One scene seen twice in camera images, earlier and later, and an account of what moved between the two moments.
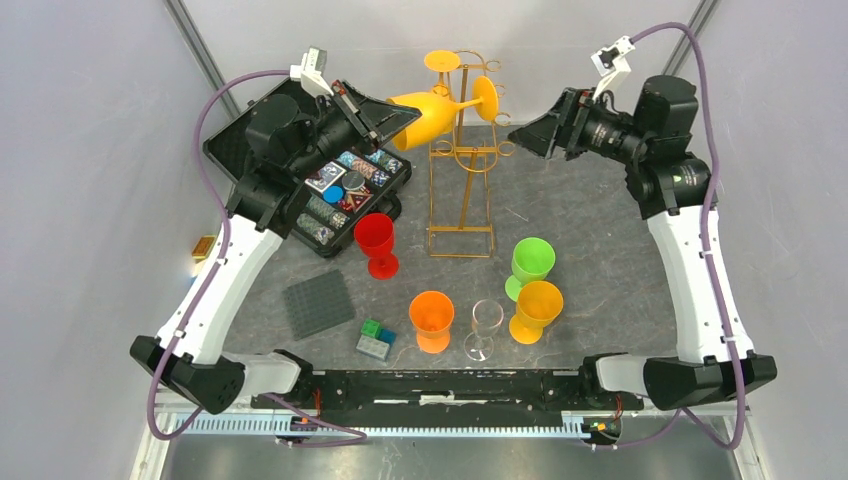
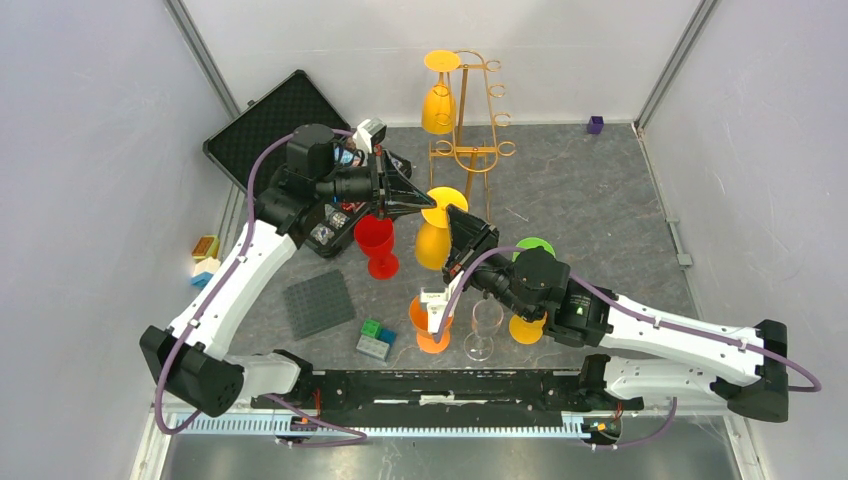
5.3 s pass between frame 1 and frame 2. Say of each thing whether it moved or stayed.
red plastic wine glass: stayed
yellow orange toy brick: stayed
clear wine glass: stayed
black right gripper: moved
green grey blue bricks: stayed
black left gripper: moved
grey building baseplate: stayed
